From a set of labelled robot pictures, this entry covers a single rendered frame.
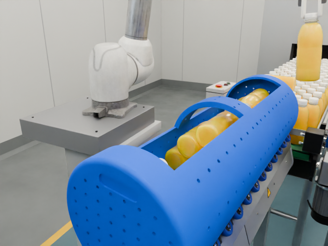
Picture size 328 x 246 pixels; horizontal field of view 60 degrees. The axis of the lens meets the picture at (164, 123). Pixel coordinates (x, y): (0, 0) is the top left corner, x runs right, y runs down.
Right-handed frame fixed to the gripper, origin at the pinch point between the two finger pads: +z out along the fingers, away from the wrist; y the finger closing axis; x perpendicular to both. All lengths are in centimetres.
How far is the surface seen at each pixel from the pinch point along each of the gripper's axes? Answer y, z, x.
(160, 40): -366, 43, 381
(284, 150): -10, 56, 11
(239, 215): -6, 48, -43
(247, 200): -7, 48, -36
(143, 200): -7, 23, -75
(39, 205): -193, 126, -20
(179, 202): -2, 24, -72
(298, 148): -8, 60, 23
